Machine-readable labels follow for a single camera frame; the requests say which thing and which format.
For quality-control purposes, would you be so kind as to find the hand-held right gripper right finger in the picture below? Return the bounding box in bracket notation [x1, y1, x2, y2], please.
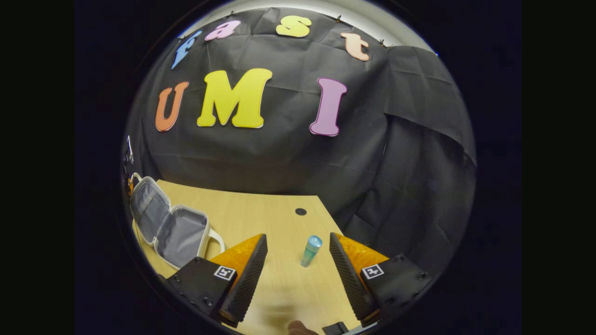
[329, 232, 437, 328]

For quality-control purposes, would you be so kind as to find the white suitcase with grey lining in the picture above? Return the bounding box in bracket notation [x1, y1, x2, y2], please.
[129, 173, 226, 271]

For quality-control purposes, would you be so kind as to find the black backdrop cloth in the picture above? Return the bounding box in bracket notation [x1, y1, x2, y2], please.
[123, 6, 477, 280]

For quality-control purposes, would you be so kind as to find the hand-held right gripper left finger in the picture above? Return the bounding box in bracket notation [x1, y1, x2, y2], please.
[167, 234, 269, 328]

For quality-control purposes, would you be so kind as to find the teal bottle with blue cap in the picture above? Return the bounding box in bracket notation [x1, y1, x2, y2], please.
[300, 235, 323, 268]

